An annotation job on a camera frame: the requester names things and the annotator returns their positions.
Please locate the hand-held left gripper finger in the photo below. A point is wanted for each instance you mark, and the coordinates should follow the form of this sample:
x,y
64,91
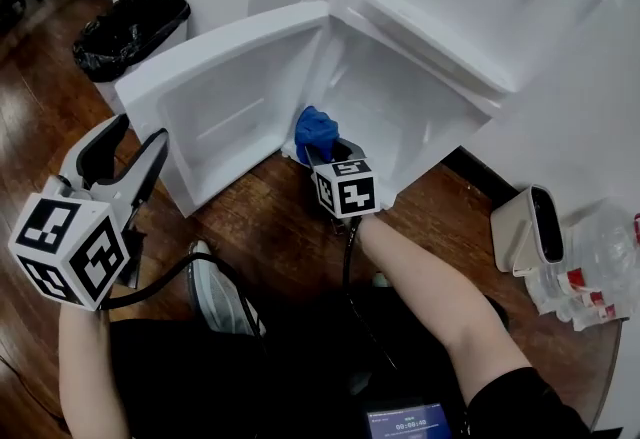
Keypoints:
x,y
95,147
145,167

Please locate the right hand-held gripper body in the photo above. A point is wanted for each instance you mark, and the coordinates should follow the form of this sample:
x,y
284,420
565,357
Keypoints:
x,y
347,187

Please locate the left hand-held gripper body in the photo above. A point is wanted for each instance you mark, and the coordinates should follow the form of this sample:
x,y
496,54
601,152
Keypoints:
x,y
65,247

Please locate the blue cloth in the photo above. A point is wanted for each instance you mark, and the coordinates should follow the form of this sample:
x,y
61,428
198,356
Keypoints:
x,y
315,129

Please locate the white panel piece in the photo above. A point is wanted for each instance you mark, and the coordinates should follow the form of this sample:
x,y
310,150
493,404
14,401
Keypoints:
x,y
225,102

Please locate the white water dispenser cabinet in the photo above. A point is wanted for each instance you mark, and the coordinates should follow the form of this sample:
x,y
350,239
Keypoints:
x,y
450,52

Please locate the person's left forearm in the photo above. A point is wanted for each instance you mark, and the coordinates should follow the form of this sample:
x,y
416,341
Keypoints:
x,y
85,377

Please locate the person's right forearm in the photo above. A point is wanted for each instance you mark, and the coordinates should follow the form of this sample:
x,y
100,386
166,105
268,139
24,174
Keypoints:
x,y
440,307

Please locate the clear water bottle red label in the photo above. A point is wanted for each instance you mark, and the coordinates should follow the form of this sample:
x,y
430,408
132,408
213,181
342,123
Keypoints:
x,y
595,267

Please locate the grey shoe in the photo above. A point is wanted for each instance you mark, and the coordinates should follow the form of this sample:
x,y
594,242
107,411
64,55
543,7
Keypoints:
x,y
220,297
380,279

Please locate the white bin with black bag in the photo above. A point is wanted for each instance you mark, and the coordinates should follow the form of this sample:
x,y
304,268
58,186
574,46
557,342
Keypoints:
x,y
130,32

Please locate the beige small bin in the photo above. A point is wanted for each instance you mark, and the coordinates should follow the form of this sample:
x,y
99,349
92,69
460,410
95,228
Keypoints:
x,y
515,232

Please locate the person's black clothing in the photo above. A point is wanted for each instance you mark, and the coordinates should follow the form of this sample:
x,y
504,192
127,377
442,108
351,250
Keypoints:
x,y
300,367

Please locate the black device with screen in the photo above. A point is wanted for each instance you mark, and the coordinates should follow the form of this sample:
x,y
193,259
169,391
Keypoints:
x,y
407,422

